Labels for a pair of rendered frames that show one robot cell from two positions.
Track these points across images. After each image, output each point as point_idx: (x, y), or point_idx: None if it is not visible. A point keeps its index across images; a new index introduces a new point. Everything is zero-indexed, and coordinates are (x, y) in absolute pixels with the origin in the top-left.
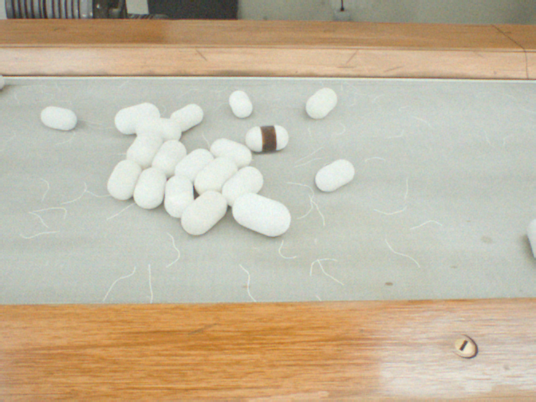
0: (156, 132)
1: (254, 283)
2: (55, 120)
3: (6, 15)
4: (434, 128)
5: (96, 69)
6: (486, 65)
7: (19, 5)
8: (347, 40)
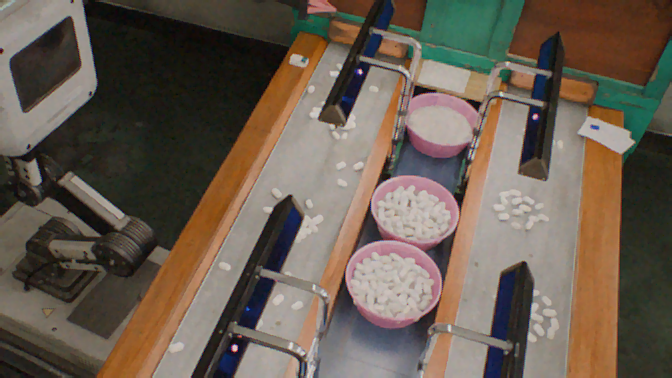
0: None
1: (331, 227)
2: None
3: (131, 267)
4: (294, 176)
5: (222, 239)
6: (270, 145)
7: (134, 258)
8: (243, 169)
